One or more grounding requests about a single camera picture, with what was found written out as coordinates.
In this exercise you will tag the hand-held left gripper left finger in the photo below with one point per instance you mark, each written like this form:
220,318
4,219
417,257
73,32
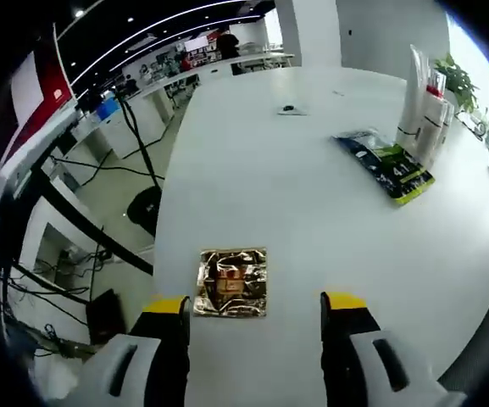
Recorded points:
168,360

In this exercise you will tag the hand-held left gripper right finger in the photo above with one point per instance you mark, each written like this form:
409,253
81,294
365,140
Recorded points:
346,360

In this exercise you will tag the white skincare tube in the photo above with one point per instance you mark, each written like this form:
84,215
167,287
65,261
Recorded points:
413,93

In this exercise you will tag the blue storage box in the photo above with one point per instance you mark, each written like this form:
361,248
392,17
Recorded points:
108,110

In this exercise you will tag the black floor box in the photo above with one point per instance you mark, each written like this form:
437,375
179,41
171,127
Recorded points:
106,316

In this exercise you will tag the gold foil packet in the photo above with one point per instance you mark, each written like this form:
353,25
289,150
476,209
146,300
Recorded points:
231,282

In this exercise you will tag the black display stand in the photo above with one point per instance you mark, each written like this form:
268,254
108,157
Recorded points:
144,212

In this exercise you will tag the green black packet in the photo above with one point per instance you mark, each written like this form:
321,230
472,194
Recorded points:
388,169

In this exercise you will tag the long white office counter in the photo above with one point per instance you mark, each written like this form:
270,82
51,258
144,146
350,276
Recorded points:
151,97

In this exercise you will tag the green potted plant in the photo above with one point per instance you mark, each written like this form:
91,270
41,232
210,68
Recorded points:
460,80

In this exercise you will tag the black frame standing desk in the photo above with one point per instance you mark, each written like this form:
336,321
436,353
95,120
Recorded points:
136,256

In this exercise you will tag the background wall screen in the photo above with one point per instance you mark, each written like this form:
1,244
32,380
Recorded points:
196,44

